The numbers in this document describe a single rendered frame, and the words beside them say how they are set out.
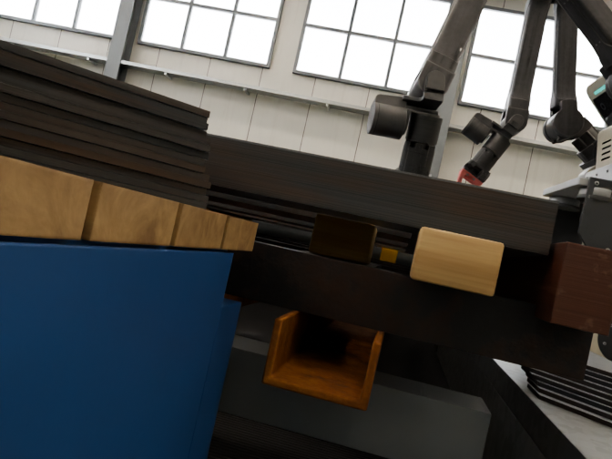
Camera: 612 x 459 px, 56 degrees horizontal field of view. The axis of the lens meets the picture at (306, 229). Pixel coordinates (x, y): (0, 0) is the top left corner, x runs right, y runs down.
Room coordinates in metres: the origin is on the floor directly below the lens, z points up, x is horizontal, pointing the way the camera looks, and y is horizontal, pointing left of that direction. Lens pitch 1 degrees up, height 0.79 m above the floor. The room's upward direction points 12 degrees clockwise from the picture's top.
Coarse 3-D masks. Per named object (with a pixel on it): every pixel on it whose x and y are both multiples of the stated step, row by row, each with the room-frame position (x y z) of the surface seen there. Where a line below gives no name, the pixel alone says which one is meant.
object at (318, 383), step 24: (288, 312) 0.47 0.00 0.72; (288, 336) 0.47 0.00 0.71; (312, 336) 0.63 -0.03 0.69; (336, 336) 0.69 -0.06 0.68; (360, 336) 0.74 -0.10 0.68; (288, 360) 0.50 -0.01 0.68; (312, 360) 0.53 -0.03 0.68; (336, 360) 0.55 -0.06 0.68; (360, 360) 0.58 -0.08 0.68; (288, 384) 0.43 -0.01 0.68; (312, 384) 0.44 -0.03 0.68; (336, 384) 0.45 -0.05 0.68; (360, 384) 0.47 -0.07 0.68; (360, 408) 0.42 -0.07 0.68
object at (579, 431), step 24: (480, 360) 0.91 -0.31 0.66; (504, 384) 0.71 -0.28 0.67; (528, 408) 0.58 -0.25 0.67; (552, 408) 0.55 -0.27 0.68; (528, 432) 0.56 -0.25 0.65; (552, 432) 0.49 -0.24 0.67; (576, 432) 0.48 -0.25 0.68; (600, 432) 0.50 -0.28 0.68; (552, 456) 0.47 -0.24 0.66; (576, 456) 0.42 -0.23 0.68; (600, 456) 0.42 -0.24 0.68
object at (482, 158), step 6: (480, 150) 1.56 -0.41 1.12; (486, 150) 1.55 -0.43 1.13; (474, 156) 1.56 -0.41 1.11; (480, 156) 1.55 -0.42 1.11; (486, 156) 1.54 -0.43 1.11; (492, 156) 1.54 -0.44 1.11; (468, 162) 1.52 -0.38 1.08; (474, 162) 1.52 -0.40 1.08; (480, 162) 1.54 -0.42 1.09; (486, 162) 1.54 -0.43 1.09; (492, 162) 1.54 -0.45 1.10; (474, 168) 1.56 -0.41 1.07; (480, 168) 1.52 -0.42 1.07; (486, 168) 1.54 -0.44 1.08; (486, 174) 1.52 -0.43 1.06
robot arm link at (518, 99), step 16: (528, 0) 1.56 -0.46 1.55; (544, 0) 1.53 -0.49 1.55; (528, 16) 1.54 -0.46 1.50; (544, 16) 1.54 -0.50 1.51; (528, 32) 1.54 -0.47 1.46; (528, 48) 1.54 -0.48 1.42; (528, 64) 1.54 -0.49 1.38; (512, 80) 1.56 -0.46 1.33; (528, 80) 1.54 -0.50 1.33; (512, 96) 1.54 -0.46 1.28; (528, 96) 1.53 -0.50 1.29; (512, 112) 1.53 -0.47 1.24; (528, 112) 1.52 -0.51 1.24
